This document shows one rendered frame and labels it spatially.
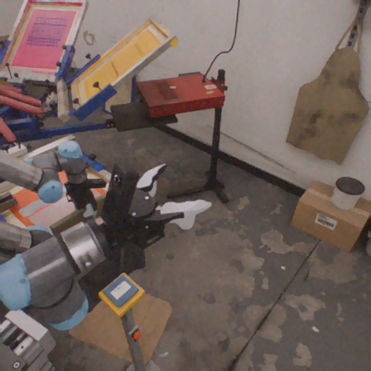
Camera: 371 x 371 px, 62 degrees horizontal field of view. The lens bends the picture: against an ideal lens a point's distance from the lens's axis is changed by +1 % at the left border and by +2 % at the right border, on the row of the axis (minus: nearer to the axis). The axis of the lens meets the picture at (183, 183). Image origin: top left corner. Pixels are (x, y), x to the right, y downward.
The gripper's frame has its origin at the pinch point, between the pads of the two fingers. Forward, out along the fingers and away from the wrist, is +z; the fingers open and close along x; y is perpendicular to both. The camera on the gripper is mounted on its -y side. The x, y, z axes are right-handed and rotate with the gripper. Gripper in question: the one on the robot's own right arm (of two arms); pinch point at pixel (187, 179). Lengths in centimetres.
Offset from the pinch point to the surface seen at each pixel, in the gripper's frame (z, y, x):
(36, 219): -32, 66, -90
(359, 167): 193, 130, -46
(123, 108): 56, 73, -174
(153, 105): 64, 59, -136
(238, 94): 169, 97, -163
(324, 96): 184, 78, -85
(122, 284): -15, 68, -33
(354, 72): 190, 57, -70
